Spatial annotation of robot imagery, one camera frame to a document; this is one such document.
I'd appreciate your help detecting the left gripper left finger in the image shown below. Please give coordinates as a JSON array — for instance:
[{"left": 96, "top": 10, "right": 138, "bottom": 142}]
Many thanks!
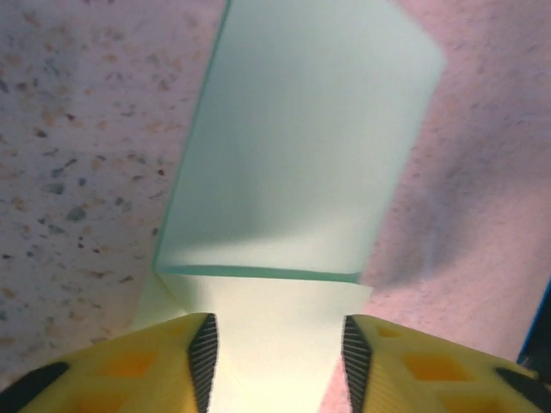
[{"left": 0, "top": 312, "right": 219, "bottom": 413}]

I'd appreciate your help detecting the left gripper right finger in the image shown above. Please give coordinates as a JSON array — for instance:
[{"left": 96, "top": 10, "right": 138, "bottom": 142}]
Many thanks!
[{"left": 342, "top": 313, "right": 551, "bottom": 413}]

